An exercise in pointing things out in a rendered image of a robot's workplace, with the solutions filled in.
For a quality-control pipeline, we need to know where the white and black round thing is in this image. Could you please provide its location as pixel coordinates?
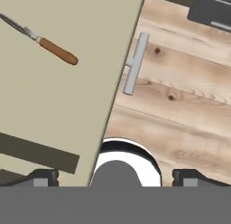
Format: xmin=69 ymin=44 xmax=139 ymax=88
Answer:
xmin=89 ymin=136 xmax=163 ymax=188

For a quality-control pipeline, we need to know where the dark olive flat bar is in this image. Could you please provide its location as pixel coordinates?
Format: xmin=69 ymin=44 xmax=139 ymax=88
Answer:
xmin=0 ymin=132 xmax=81 ymax=175

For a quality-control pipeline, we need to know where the brown-handled metal kitchen tool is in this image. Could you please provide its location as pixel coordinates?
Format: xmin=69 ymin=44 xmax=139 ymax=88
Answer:
xmin=0 ymin=13 xmax=79 ymax=67

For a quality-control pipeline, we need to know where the light grey drawer handle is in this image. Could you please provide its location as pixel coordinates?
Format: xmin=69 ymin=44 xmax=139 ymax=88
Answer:
xmin=123 ymin=32 xmax=150 ymax=96

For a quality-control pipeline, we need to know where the dark grey appliance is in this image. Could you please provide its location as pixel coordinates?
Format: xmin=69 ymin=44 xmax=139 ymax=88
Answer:
xmin=187 ymin=0 xmax=231 ymax=33

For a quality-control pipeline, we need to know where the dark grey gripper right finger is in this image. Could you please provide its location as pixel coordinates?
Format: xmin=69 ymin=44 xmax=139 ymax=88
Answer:
xmin=171 ymin=168 xmax=231 ymax=188

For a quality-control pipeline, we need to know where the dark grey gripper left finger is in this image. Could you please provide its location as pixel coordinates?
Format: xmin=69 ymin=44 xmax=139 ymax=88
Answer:
xmin=5 ymin=168 xmax=60 ymax=188

